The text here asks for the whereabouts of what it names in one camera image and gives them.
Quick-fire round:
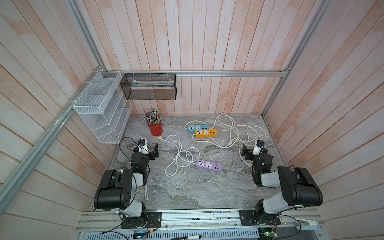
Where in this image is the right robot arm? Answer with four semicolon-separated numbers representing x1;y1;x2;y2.
239;140;324;226

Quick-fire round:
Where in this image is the white cord of purple strip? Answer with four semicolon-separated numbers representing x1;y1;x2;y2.
157;134;201;178

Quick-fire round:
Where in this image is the purple power strip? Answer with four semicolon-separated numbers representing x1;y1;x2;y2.
196;160;222;173

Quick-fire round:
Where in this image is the bundle of pencils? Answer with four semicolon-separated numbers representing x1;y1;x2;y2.
144;109;162;127

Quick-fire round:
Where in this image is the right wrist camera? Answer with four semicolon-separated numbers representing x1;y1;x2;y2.
253;138;266;155

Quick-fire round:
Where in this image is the white wire mesh shelf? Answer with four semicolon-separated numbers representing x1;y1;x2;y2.
74;71;132;144

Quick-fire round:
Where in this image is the black mesh basket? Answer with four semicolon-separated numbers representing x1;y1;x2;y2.
120;73;177;101

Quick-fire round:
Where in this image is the red pencil cup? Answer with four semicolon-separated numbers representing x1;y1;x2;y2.
149;123;163;137

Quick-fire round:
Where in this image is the white cord of orange strip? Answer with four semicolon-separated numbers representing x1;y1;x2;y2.
191;119;250;149

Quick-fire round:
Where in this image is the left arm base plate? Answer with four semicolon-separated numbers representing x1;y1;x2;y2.
121;212;162;229

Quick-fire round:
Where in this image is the orange power strip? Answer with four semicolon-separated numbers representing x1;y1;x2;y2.
195;129;218;138

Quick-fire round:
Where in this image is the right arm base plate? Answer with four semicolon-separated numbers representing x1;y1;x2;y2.
239;210;281;226

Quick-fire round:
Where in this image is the horizontal aluminium wall rail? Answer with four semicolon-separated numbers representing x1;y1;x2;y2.
100;69;287;78

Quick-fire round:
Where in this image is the black marker pen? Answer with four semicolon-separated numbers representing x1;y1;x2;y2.
171;235;202;240

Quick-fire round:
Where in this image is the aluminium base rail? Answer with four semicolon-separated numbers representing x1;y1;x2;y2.
74;208;331;240

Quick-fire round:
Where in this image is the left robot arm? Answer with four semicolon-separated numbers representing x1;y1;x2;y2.
94;139;161;229

